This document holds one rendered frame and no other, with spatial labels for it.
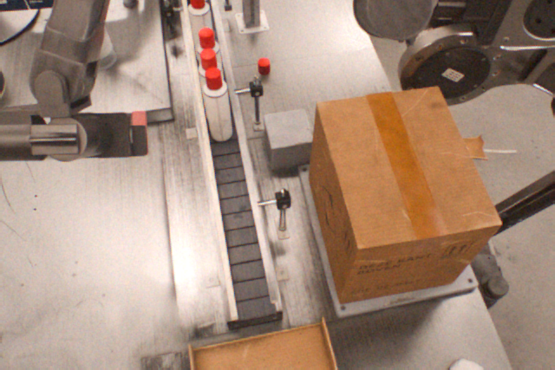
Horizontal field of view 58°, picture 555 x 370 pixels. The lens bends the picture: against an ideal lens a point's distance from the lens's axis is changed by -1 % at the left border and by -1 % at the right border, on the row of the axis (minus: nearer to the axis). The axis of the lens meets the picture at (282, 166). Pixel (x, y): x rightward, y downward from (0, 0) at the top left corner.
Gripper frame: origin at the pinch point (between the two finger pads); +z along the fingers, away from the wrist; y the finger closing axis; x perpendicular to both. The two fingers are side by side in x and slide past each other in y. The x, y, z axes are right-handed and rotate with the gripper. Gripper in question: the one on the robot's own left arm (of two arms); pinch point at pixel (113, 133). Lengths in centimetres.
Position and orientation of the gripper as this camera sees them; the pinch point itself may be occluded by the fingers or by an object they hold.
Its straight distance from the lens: 86.7
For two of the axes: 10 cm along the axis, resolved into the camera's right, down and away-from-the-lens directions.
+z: -0.2, -1.0, 9.9
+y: -10.0, 0.3, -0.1
